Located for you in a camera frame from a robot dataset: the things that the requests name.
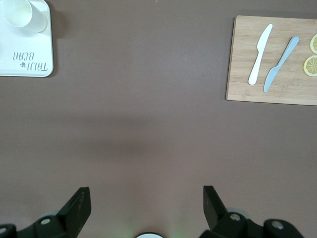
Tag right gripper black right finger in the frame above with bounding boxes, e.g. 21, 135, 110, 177
199, 185, 306, 238

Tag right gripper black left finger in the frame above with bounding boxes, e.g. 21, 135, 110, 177
0, 186, 92, 238

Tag white plastic cup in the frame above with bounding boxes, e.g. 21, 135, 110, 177
0, 0, 49, 33

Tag cream tray with bear print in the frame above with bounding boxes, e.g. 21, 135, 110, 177
0, 0, 54, 78

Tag grey plastic knife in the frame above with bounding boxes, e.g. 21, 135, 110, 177
263, 36, 300, 93

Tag bamboo cutting board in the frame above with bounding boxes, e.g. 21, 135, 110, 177
225, 15, 317, 107

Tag white plastic knife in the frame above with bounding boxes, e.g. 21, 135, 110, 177
248, 23, 273, 86

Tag yellow lemon slice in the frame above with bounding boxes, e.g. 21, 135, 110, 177
303, 55, 317, 77
310, 33, 317, 55

